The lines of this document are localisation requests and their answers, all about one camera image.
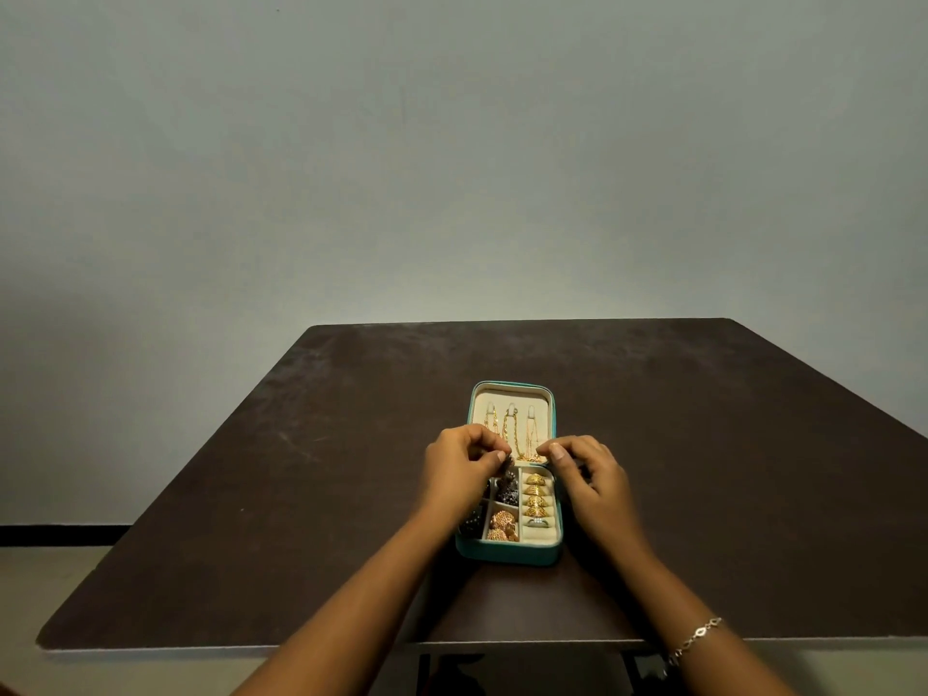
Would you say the person's right hand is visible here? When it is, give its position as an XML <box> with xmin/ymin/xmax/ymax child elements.
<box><xmin>544</xmin><ymin>435</ymin><xmax>643</xmax><ymax>556</ymax></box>

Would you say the person's left hand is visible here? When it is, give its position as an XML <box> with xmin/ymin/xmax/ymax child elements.
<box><xmin>415</xmin><ymin>424</ymin><xmax>513</xmax><ymax>530</ymax></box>

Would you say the person's right forearm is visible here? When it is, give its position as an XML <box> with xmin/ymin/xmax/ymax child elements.
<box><xmin>586</xmin><ymin>532</ymin><xmax>800</xmax><ymax>696</ymax></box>

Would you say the person's left forearm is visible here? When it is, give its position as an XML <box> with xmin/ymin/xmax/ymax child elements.
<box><xmin>231</xmin><ymin>510</ymin><xmax>455</xmax><ymax>696</ymax></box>

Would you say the teal open jewelry box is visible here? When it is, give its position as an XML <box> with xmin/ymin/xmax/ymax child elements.
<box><xmin>455</xmin><ymin>381</ymin><xmax>565</xmax><ymax>569</ymax></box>

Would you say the silver chain bracelet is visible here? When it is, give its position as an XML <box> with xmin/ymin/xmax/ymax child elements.
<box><xmin>667</xmin><ymin>616</ymin><xmax>725</xmax><ymax>669</ymax></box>

